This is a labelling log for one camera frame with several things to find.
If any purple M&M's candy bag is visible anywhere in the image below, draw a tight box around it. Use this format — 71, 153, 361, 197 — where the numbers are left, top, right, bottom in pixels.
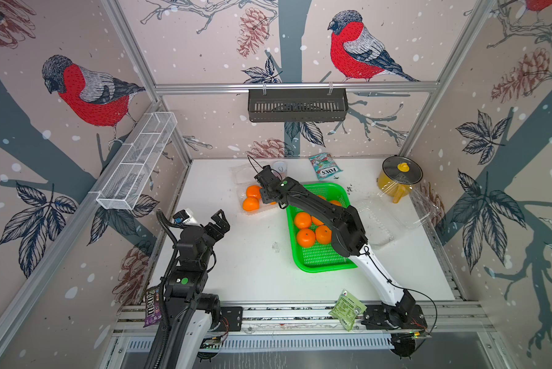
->
144, 285, 162, 327

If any small pink white cup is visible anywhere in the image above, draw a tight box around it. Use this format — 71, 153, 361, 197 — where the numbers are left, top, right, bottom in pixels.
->
271, 161, 288, 178

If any Fox's candy bag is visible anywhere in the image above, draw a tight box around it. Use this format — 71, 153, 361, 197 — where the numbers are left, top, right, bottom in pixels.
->
309, 153, 342, 181

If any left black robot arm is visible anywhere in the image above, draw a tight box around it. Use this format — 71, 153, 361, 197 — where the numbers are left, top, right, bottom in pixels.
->
145, 209, 231, 368

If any black hanging wire basket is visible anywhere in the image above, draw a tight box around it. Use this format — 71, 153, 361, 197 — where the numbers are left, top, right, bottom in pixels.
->
248, 89, 349, 123

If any white wire mesh shelf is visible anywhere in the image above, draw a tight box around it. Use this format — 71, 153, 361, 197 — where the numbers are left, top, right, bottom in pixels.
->
96, 112, 177, 210

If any green snack packet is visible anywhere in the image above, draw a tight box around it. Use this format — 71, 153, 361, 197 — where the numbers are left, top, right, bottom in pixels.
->
329, 289, 367, 331

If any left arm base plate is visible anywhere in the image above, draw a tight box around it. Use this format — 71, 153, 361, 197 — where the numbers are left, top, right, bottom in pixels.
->
210, 306, 243, 333

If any green plastic perforated basket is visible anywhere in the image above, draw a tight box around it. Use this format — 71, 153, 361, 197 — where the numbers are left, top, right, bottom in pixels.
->
286, 182, 357, 273

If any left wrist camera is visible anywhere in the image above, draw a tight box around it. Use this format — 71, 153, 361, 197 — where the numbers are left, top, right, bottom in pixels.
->
172, 208, 201, 227

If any yellow pot with lid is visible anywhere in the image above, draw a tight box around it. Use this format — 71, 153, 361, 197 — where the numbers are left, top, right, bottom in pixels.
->
377, 155, 424, 204

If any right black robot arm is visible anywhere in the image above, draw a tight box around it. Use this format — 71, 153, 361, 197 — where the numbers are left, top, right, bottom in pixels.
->
254, 165, 428, 329

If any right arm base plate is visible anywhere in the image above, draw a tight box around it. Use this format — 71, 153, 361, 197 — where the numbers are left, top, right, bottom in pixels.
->
361, 304, 428, 331

